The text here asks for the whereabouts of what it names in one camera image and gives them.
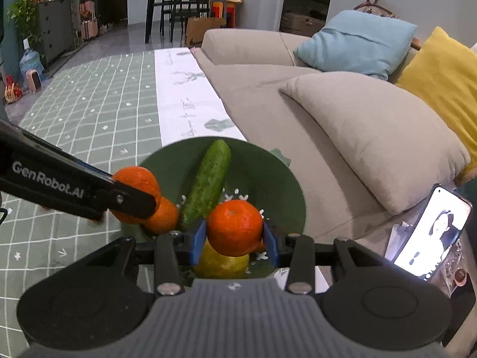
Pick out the orange tangerine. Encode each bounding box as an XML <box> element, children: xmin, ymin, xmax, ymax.
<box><xmin>142</xmin><ymin>196</ymin><xmax>179</xmax><ymax>234</ymax></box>
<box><xmin>111</xmin><ymin>166</ymin><xmax>162</xmax><ymax>225</ymax></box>
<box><xmin>206</xmin><ymin>200</ymin><xmax>263</xmax><ymax>257</ymax></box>

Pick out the yellow-green pear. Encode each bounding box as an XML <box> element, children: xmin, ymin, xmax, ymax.
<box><xmin>193</xmin><ymin>241</ymin><xmax>250</xmax><ymax>280</ymax></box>

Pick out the green cucumber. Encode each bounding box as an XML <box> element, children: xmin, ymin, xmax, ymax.
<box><xmin>180</xmin><ymin>139</ymin><xmax>231</xmax><ymax>231</ymax></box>

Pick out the red patterned bag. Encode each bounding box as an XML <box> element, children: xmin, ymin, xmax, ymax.
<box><xmin>4</xmin><ymin>75</ymin><xmax>23</xmax><ymax>104</ymax></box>

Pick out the green colander bowl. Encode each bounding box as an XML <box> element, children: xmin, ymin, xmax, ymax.
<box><xmin>122</xmin><ymin>137</ymin><xmax>306</xmax><ymax>286</ymax></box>

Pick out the pink small heater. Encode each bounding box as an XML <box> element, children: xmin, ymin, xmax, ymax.
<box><xmin>26</xmin><ymin>69</ymin><xmax>42</xmax><ymax>92</ymax></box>

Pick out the green checked tablecloth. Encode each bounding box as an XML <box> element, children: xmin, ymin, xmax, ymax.
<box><xmin>0</xmin><ymin>48</ymin><xmax>292</xmax><ymax>348</ymax></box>

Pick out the blue water jug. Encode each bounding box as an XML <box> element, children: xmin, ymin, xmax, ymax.
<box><xmin>19</xmin><ymin>49</ymin><xmax>44</xmax><ymax>82</ymax></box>

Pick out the dark grey drawer cabinet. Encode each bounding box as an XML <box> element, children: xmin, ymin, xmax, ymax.
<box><xmin>38</xmin><ymin>0</ymin><xmax>74</xmax><ymax>67</ymax></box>

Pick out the beige cushion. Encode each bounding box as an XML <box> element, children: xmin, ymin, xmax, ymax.
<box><xmin>282</xmin><ymin>72</ymin><xmax>470</xmax><ymax>215</ymax></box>

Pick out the pink suitcase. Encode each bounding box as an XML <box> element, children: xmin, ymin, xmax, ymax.
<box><xmin>80</xmin><ymin>18</ymin><xmax>99</xmax><ymax>41</ymax></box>

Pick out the smartphone on stand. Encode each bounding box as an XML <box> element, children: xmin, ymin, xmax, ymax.
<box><xmin>393</xmin><ymin>185</ymin><xmax>472</xmax><ymax>280</ymax></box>

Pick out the green potted vine plant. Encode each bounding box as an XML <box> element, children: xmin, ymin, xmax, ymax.
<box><xmin>7</xmin><ymin>0</ymin><xmax>69</xmax><ymax>48</ymax></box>

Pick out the beige sofa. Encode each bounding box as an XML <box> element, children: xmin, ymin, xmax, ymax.
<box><xmin>198</xmin><ymin>28</ymin><xmax>428</xmax><ymax>243</ymax></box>

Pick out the black dining table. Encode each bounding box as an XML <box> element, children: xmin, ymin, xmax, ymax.
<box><xmin>143</xmin><ymin>0</ymin><xmax>213</xmax><ymax>45</ymax></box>

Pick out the brown paper shopping bag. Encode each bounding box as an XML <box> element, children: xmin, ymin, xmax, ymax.
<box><xmin>185</xmin><ymin>17</ymin><xmax>226</xmax><ymax>48</ymax></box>

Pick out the light blue cushion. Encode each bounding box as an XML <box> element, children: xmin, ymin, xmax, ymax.
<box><xmin>294</xmin><ymin>10</ymin><xmax>417</xmax><ymax>81</ymax></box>

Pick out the yellow cushion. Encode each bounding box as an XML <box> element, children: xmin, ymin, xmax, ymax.
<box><xmin>396</xmin><ymin>27</ymin><xmax>476</xmax><ymax>185</ymax></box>

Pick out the black dining chair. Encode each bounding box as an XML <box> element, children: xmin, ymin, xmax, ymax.
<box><xmin>160</xmin><ymin>0</ymin><xmax>209</xmax><ymax>41</ymax></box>

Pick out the brown handbag behind sofa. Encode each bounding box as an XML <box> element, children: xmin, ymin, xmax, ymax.
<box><xmin>353</xmin><ymin>0</ymin><xmax>398</xmax><ymax>18</ymax></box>

